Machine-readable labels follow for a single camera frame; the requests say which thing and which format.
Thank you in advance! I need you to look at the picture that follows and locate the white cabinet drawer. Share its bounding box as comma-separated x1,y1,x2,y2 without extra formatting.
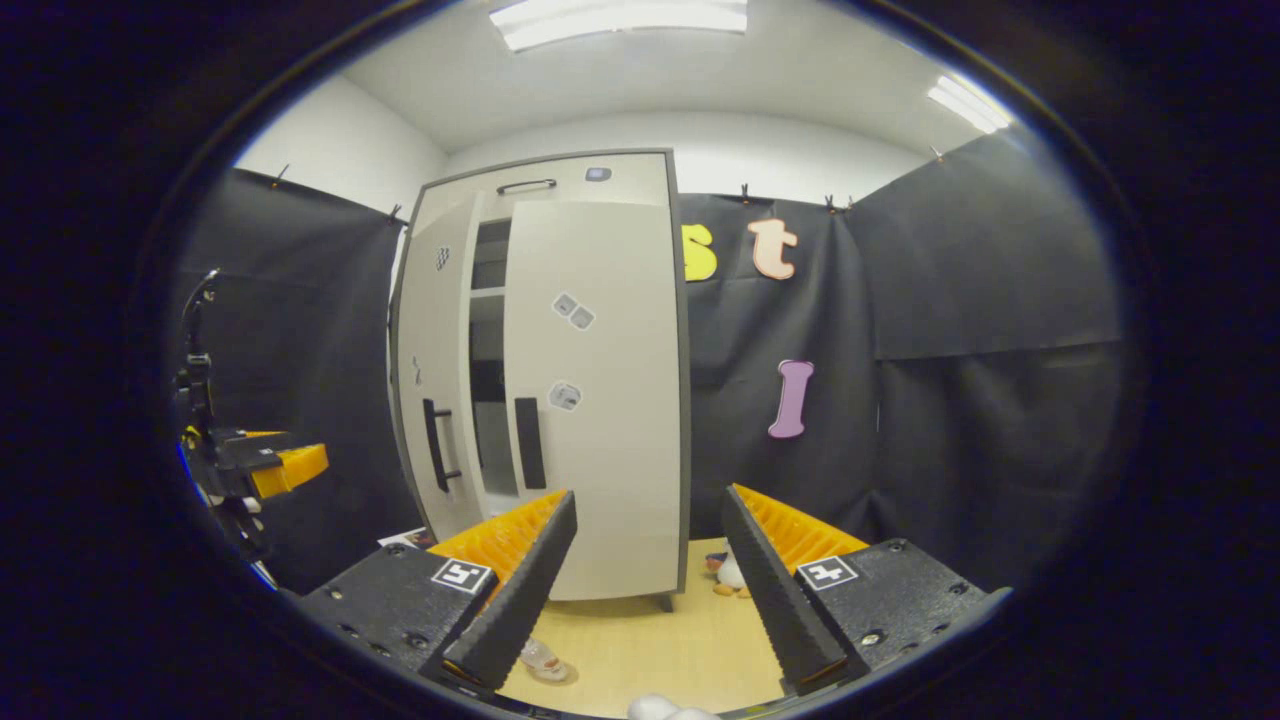
409,152,672,208

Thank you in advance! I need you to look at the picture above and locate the white and grey cabinet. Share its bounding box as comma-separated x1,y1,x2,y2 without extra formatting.
387,148,694,614

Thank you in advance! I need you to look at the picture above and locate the ceiling light panel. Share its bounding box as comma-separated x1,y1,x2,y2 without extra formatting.
488,0,750,54
924,74,1015,137

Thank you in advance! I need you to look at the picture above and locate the black right door handle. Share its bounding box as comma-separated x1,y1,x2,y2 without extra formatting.
513,396,549,492

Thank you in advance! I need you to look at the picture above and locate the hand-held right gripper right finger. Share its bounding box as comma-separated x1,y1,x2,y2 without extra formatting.
722,484,1006,696

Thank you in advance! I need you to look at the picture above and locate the black left door handle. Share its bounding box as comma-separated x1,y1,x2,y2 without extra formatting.
421,397,464,494

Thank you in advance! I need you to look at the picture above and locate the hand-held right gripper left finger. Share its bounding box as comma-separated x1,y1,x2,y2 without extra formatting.
300,490,579,693

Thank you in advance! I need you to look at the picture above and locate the clear bottle with red label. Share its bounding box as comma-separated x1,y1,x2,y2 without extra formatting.
518,637,571,683

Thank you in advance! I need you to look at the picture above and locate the black door handle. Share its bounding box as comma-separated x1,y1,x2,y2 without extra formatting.
513,396,549,492
421,397,464,494

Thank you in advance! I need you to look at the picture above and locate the white cabinet door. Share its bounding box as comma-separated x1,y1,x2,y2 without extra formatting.
502,199,687,602
394,190,488,542

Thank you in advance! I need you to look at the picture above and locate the penguin plush toy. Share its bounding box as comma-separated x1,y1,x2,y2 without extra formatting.
704,547,754,600

